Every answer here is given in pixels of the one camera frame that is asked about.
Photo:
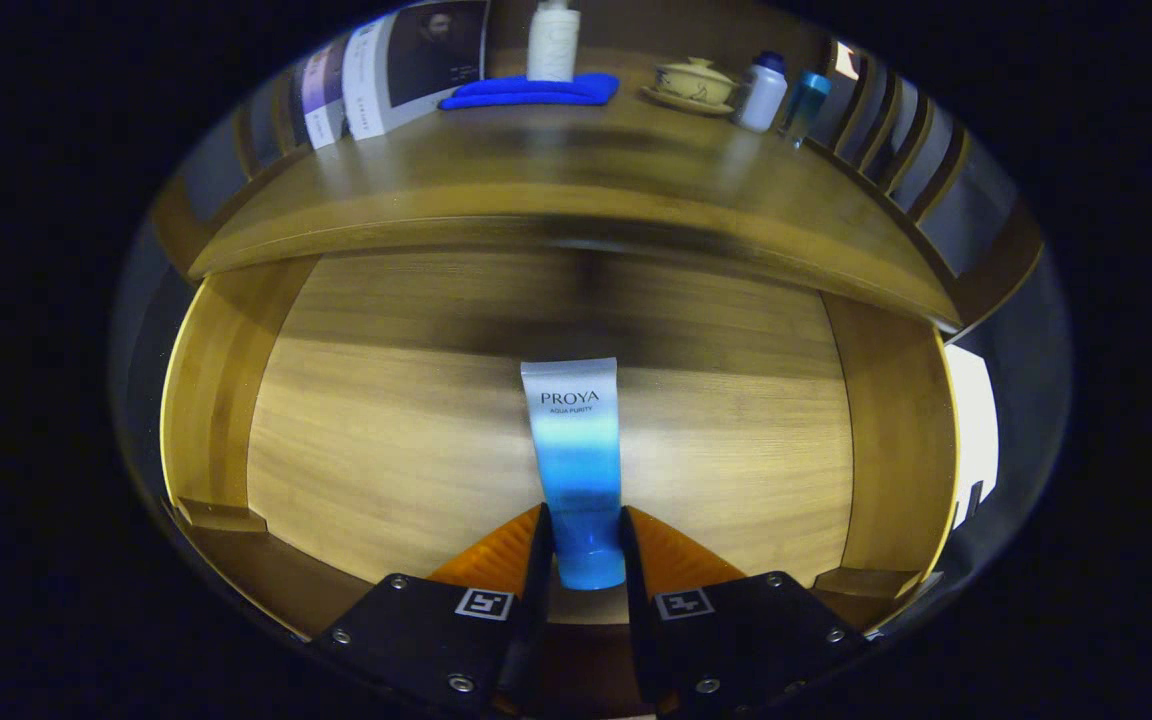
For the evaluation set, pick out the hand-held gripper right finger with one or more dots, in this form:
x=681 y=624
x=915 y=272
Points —
x=633 y=610

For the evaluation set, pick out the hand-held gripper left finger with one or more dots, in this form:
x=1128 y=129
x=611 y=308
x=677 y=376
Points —
x=539 y=600

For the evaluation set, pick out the blue white cosmetic tube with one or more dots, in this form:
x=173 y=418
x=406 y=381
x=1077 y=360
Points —
x=576 y=450

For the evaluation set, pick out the wooden drawer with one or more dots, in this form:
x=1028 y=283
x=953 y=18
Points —
x=386 y=430

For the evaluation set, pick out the wooden countertop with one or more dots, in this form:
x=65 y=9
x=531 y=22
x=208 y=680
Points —
x=586 y=160

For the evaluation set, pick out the wooden cabinet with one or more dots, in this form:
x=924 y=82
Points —
x=1001 y=265

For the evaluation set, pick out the folded blue cloth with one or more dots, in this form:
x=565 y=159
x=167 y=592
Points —
x=536 y=92

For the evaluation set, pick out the yellow saucer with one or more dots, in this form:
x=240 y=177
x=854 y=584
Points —
x=666 y=100

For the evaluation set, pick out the yellow lidded tea cup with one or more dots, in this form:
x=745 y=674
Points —
x=694 y=80

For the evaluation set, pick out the white bottle with blue cap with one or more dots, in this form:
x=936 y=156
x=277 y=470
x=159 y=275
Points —
x=761 y=90

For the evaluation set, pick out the slim teal bottle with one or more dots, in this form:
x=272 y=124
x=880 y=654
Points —
x=804 y=100

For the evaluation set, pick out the white book with portrait cover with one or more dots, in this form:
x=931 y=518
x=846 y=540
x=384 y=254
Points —
x=416 y=65

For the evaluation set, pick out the pink purple book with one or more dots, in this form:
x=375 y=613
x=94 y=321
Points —
x=321 y=95

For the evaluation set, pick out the white pump bottle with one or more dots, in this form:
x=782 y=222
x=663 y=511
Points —
x=553 y=45

